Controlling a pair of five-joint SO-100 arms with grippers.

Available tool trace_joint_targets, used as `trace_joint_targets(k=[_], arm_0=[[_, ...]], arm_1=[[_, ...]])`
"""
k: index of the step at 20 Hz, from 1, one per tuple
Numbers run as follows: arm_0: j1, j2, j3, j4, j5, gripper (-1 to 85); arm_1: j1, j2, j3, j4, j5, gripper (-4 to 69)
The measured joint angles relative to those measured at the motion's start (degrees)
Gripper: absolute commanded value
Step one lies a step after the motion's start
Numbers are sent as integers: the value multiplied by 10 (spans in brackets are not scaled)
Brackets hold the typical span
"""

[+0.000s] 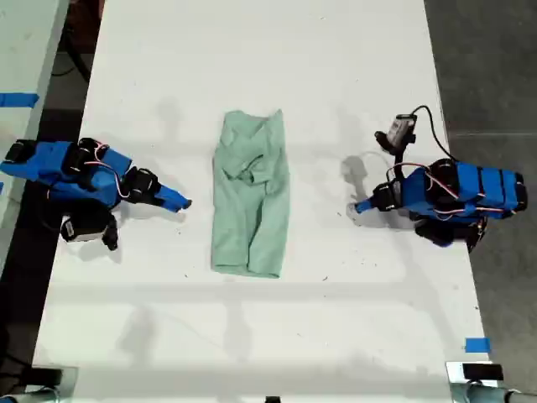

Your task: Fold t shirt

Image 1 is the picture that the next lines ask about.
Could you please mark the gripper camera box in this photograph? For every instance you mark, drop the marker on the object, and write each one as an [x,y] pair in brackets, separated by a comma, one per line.
[79,228]
[399,129]

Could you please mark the camera black stalk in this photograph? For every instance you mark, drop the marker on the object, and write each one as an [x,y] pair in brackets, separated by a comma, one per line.
[400,155]

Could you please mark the long blue tape strip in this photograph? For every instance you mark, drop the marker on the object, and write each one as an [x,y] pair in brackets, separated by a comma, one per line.
[19,100]

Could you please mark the small black box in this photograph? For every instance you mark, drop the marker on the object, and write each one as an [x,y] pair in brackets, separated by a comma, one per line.
[482,372]
[47,375]

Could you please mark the short blue tape piece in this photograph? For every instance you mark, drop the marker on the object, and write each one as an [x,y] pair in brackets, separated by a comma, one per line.
[477,345]

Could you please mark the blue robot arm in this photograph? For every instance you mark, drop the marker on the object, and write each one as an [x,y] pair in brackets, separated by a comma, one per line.
[470,189]
[54,163]

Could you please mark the pale green T-shirt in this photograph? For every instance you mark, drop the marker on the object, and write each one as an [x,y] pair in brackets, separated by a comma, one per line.
[251,201]

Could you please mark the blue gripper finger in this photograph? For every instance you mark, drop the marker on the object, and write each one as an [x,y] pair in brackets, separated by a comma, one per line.
[366,208]
[174,195]
[365,203]
[170,206]

